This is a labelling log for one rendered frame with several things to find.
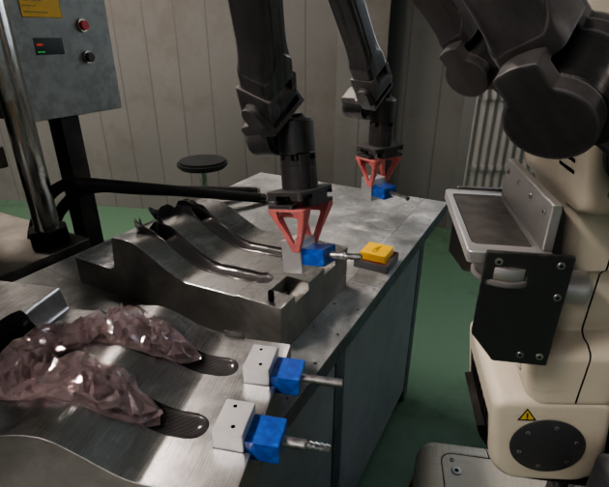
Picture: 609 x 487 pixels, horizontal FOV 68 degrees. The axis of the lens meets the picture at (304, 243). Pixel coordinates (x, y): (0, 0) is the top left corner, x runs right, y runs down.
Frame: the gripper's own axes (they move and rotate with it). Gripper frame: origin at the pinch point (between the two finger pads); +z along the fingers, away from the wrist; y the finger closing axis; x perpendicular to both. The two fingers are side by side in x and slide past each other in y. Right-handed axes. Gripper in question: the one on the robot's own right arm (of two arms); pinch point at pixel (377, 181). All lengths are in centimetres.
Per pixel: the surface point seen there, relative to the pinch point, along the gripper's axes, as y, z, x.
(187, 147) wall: -57, 45, -243
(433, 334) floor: -75, 95, -26
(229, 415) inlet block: 63, 7, 38
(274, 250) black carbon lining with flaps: 34.4, 6.9, 5.0
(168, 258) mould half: 54, 5, 0
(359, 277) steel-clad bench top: 18.1, 14.9, 13.5
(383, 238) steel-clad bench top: -1.4, 14.9, 2.3
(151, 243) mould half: 56, 2, -4
